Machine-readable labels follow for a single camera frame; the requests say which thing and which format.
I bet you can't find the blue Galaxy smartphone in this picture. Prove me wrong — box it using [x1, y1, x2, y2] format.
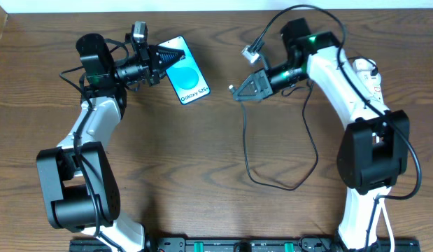
[159, 36, 211, 105]

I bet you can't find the black charger cable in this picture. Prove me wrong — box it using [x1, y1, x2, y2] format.
[228, 56, 379, 192]

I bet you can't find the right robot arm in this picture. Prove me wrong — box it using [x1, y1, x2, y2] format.
[230, 18, 410, 251]

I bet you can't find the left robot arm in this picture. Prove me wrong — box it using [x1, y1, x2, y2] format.
[36, 34, 185, 251]

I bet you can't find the white power strip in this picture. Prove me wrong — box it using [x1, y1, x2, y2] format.
[353, 58, 389, 113]

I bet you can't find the white power strip cord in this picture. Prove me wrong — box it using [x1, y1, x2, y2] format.
[375, 132, 397, 252]

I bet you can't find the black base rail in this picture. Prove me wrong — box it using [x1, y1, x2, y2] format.
[68, 236, 421, 252]

